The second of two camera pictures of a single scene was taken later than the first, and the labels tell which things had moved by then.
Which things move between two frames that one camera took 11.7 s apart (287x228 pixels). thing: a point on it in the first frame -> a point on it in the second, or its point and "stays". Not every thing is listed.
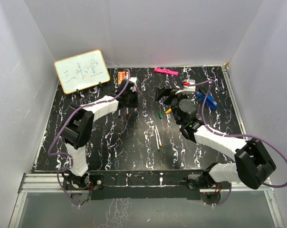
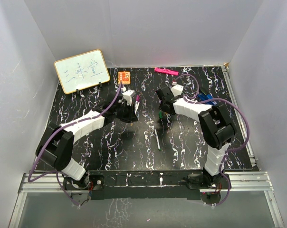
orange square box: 121,76 stays
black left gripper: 135,104 -> 131,117
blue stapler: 210,99 stays
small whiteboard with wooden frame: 81,71 stays
